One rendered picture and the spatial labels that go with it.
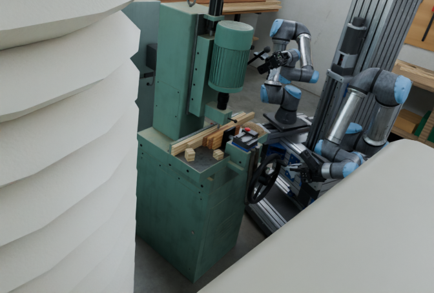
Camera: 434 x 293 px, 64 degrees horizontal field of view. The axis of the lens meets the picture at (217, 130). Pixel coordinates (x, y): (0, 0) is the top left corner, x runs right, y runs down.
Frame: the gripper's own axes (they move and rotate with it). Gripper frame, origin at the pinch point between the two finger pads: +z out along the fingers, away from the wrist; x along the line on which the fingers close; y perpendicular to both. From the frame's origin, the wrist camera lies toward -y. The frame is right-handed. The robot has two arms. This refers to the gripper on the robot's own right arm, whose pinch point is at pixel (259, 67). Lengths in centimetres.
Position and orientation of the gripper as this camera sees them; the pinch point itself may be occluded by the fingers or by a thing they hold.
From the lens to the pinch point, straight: 178.3
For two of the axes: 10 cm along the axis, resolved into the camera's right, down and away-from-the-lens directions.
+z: -6.3, 3.1, -7.1
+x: 4.6, 8.9, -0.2
